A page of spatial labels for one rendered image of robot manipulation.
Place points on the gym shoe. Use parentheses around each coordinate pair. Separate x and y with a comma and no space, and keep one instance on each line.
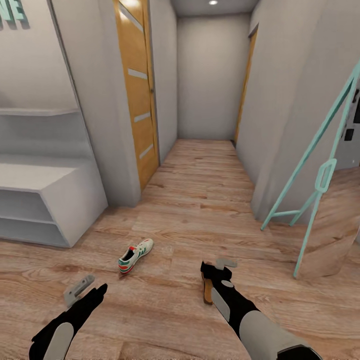
(129,259)

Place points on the sandal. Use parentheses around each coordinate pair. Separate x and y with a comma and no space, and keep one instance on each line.
(208,285)

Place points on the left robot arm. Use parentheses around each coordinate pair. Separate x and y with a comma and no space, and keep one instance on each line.
(54,340)

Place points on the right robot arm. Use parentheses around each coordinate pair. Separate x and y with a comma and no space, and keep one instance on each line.
(261,337)

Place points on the door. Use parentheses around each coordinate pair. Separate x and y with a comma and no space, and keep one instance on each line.
(132,24)
(245,85)

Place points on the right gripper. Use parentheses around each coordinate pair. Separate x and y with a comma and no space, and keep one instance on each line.
(210,271)

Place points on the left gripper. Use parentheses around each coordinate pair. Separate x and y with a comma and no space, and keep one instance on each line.
(92,300)

